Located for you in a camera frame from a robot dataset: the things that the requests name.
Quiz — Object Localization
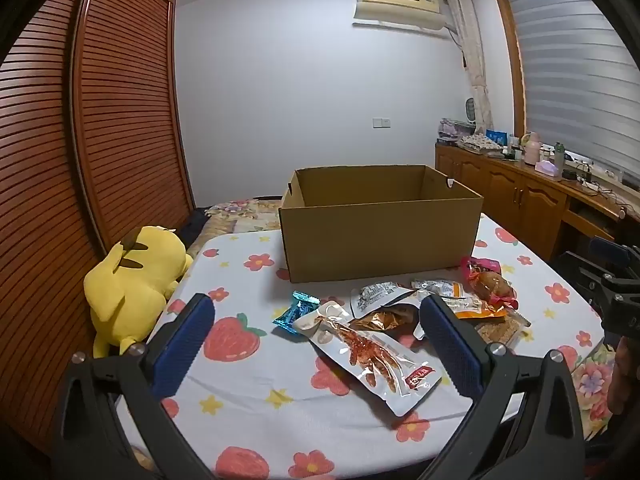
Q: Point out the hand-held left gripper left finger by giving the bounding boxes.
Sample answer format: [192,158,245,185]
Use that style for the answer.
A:
[50,292,216,480]

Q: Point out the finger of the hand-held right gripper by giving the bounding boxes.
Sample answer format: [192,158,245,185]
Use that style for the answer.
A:
[589,236,640,273]
[555,251,621,311]

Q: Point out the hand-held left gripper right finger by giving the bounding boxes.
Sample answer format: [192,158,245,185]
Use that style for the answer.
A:
[420,294,586,480]

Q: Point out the orange snack packet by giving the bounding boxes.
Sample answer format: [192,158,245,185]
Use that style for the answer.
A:
[440,295,508,321]

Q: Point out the brown cracker packet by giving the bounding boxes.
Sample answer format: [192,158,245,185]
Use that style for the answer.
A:
[475,310,532,348]

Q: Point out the brown shiny snack packet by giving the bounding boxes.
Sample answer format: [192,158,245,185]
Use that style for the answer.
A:
[347,305,426,336]

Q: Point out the red drumstick snack packet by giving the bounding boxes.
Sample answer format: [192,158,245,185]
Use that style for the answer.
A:
[460,255,520,311]

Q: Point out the clear chicken feet snack packet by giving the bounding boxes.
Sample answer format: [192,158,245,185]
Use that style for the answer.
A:
[291,301,443,417]

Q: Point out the silver printed snack packet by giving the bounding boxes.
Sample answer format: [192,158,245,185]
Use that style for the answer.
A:
[350,282,416,318]

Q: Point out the blue candy packet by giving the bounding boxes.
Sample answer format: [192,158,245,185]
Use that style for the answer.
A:
[271,291,321,332]

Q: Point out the cardboard box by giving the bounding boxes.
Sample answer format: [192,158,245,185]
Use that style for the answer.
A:
[279,164,485,284]

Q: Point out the person's right hand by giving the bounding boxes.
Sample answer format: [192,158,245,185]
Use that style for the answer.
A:
[607,335,640,413]

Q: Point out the yellow plush toy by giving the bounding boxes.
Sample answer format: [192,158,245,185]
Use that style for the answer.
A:
[83,225,195,359]

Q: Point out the white strawberry print blanket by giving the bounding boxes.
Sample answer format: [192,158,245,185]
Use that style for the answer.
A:
[112,212,608,480]

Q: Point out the dark blue cloth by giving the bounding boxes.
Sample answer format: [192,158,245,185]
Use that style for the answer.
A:
[177,207,211,252]

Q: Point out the wooden cabinet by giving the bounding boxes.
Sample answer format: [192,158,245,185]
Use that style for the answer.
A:
[434,141,640,261]

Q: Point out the folded floral cloth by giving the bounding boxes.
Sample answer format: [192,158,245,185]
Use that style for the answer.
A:
[459,134,503,153]

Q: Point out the grey window blind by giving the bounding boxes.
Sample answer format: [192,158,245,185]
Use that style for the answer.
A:
[502,0,640,181]

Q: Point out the purple storage bag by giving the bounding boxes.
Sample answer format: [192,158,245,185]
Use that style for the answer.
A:
[437,117,473,143]

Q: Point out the small white desk fan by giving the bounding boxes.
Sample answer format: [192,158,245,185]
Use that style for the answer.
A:
[462,97,481,133]

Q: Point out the cream curtain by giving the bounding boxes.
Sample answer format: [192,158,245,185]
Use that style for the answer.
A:
[445,0,496,133]

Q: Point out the power strip with cables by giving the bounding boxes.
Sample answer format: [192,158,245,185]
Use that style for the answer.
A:
[562,160,631,206]

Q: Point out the wooden window frame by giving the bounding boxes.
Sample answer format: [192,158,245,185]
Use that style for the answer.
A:
[492,0,531,137]

